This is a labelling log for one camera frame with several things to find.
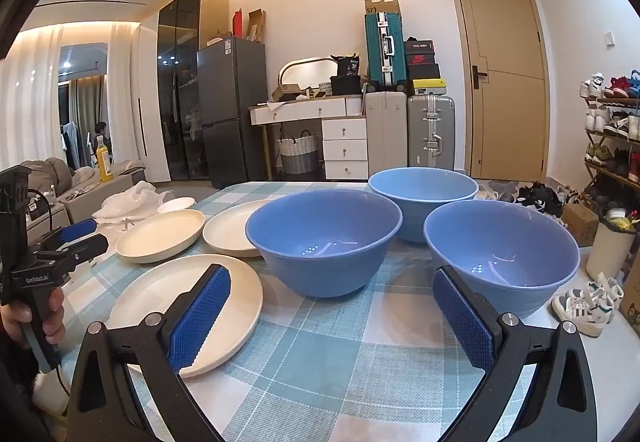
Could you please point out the plain black shoebox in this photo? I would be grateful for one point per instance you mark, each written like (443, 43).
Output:
(424, 72)

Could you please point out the shoe rack with shoes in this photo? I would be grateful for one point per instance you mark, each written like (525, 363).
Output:
(597, 85)

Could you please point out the blue bowl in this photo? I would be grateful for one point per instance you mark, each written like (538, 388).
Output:
(325, 232)
(420, 184)
(500, 242)

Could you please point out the woven laundry basket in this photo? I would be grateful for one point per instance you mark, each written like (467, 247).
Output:
(297, 155)

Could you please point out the yellow bottle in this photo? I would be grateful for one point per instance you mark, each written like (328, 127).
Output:
(104, 162)

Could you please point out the small open cardboard box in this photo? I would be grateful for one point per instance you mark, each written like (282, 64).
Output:
(285, 93)

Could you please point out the oval mirror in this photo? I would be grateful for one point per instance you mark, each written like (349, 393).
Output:
(305, 72)

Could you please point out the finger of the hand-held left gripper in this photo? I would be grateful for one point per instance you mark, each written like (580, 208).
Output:
(77, 228)
(85, 244)

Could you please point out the silver suitcase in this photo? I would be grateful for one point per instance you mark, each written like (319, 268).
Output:
(430, 122)

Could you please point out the teal checked tablecloth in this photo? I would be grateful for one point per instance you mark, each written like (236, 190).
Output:
(350, 372)

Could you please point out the brown cardboard carton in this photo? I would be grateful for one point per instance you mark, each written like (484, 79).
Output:
(382, 5)

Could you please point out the white plastic bag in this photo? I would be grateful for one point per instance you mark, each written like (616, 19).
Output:
(130, 202)

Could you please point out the printed cardboard box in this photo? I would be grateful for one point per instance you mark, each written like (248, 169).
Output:
(631, 307)

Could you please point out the black storage case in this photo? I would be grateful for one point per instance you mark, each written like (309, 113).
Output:
(345, 85)

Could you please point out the red flat box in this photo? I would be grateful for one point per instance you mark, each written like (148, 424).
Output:
(238, 25)

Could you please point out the person's left hand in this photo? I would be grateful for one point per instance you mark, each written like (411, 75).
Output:
(54, 322)

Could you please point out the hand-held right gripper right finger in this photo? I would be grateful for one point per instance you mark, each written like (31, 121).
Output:
(462, 322)

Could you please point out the grey sofa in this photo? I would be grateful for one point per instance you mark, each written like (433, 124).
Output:
(80, 175)

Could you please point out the beige suitcase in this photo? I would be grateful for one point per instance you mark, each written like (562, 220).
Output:
(385, 132)

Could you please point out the white vanity desk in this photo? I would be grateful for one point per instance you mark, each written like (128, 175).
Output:
(345, 137)

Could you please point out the white green-trim sneaker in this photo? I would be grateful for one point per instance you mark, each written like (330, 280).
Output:
(575, 314)
(607, 297)

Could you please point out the person's left forearm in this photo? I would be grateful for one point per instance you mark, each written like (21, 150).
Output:
(25, 397)

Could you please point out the wooden shoe rack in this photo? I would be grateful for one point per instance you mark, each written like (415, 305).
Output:
(617, 99)

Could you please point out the dark glass cabinet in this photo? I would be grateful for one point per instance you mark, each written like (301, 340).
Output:
(180, 72)

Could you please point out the red and black shoebox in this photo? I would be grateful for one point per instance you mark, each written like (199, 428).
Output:
(421, 59)

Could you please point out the white trash bin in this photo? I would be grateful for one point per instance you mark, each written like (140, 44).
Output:
(607, 247)

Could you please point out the wooden door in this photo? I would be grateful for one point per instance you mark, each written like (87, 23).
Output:
(500, 122)

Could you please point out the small white plate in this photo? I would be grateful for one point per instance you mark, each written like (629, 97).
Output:
(176, 204)

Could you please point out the scattered shoes and slippers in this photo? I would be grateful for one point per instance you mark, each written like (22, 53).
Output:
(535, 197)

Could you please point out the small brown cardboard box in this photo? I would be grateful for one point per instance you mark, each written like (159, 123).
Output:
(580, 224)

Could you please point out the white curtain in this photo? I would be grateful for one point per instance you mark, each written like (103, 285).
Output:
(30, 112)

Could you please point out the metal phone stand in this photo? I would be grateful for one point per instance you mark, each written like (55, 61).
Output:
(128, 223)

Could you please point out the grey refrigerator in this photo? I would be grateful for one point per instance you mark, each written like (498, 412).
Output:
(230, 87)

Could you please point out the black printed bag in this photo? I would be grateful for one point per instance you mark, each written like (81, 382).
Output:
(347, 66)

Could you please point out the teal suitcase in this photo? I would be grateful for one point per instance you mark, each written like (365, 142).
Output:
(380, 52)

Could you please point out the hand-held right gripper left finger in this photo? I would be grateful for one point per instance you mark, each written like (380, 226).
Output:
(200, 317)

